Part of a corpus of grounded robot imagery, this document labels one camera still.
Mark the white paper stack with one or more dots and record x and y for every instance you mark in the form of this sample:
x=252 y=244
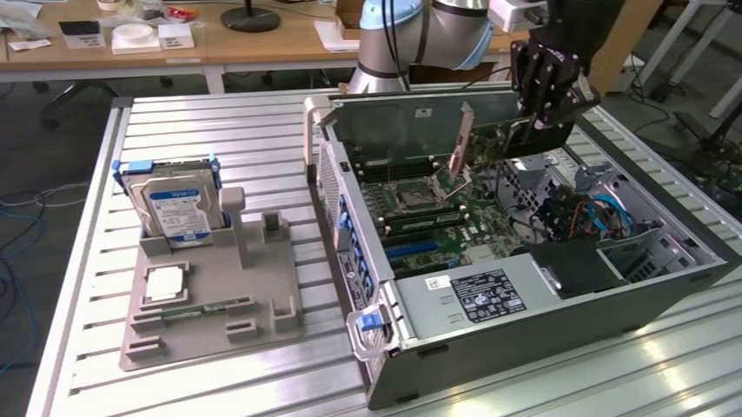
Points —
x=333 y=39

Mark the black RAM slot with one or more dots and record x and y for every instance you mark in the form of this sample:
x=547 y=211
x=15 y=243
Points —
x=394 y=164
x=399 y=174

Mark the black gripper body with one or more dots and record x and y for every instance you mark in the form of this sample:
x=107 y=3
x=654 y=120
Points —
x=579 y=26

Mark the blue expansion slot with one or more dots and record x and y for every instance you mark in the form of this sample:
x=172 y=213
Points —
x=411 y=249

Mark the metal disk bay cage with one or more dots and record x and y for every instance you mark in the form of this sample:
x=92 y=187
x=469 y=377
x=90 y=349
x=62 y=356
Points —
x=525 y=182

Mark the grey printed parts rack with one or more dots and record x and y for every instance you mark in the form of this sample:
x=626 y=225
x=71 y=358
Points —
x=203 y=339

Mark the red packet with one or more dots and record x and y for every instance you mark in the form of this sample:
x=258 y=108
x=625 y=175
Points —
x=180 y=14

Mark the black lamp base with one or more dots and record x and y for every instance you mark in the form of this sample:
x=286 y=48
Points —
x=250 y=21

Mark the plain white box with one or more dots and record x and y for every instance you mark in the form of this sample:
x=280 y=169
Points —
x=176 y=35

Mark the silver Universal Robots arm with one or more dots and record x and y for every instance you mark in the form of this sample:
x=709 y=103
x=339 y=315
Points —
x=453 y=35

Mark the white box with black lid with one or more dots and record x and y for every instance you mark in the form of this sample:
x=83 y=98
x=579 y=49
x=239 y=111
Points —
x=84 y=41

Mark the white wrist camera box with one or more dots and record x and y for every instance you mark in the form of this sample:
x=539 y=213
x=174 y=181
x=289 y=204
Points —
x=513 y=15

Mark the metal socket cover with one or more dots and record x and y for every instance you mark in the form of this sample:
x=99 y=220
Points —
x=438 y=178

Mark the hard disk with blue caddy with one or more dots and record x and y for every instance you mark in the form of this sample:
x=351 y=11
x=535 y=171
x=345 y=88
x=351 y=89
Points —
x=174 y=208

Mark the grey power supply unit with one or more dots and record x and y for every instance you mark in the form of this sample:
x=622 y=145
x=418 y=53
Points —
x=429 y=304

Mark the small metal disk bay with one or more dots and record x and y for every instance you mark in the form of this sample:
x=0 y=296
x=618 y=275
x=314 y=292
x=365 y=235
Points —
x=649 y=256

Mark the clear plastic bags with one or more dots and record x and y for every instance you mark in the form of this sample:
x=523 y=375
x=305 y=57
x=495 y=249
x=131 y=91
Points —
x=18 y=21

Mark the CPU socket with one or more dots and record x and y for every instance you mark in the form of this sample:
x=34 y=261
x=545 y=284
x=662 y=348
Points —
x=413 y=197

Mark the white table frame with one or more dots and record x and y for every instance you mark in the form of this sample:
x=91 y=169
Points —
x=729 y=97

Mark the white paper label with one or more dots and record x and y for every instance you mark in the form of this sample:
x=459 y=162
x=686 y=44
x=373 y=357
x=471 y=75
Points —
x=28 y=44

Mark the wooden cabinet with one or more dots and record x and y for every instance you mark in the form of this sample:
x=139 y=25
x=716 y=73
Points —
x=634 y=35

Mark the small dark object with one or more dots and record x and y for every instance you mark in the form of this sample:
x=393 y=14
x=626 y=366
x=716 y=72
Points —
x=152 y=13

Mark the white box with tape roll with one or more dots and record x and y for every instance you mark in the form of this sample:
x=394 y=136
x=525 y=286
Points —
x=136 y=43

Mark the white tape roll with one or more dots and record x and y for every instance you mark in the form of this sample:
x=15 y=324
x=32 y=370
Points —
x=108 y=4

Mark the green RAM stick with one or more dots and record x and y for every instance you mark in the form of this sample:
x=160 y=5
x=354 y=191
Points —
x=191 y=312

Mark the RAM stick with black heatspreader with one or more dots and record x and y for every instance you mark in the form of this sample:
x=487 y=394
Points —
x=423 y=220

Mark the dark grey PC case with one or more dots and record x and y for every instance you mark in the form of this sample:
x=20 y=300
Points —
x=522 y=347

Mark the green motherboard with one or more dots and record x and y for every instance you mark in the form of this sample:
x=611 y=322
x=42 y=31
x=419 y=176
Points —
x=493 y=221

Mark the black floor stand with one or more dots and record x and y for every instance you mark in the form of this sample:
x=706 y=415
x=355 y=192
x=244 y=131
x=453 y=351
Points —
x=713 y=139

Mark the wooden desk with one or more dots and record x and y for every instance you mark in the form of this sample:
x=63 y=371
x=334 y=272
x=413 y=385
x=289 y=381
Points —
x=260 y=48

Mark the silver CPU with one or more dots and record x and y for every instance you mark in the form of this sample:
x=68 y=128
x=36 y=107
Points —
x=164 y=284

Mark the Nvidia graphics card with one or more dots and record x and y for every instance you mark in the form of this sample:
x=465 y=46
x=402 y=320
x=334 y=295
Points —
x=493 y=139

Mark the brown cardboard box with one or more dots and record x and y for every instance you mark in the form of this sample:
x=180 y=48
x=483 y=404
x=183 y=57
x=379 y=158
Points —
x=347 y=13

